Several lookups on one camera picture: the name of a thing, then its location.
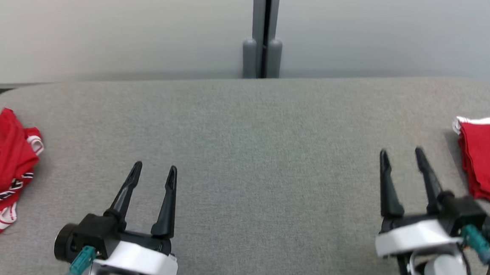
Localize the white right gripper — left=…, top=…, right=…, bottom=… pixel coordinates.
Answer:
left=373, top=145, right=470, bottom=264

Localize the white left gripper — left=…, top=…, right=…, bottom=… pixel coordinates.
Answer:
left=91, top=159, right=185, bottom=275

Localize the grey cylindrical post bumper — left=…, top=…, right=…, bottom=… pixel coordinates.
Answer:
left=241, top=37, right=258, bottom=79
left=266, top=38, right=283, bottom=79

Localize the grey partition post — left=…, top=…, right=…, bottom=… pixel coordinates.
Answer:
left=248, top=0, right=281, bottom=79

